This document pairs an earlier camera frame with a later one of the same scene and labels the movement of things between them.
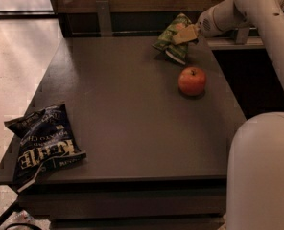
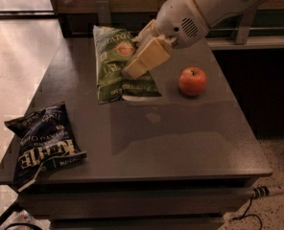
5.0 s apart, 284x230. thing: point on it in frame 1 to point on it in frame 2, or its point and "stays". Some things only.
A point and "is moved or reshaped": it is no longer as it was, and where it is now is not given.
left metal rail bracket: x=105 y=19 stays
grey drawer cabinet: x=155 y=158 stays
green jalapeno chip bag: x=177 y=53 is moved or reshaped
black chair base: x=11 y=210 stays
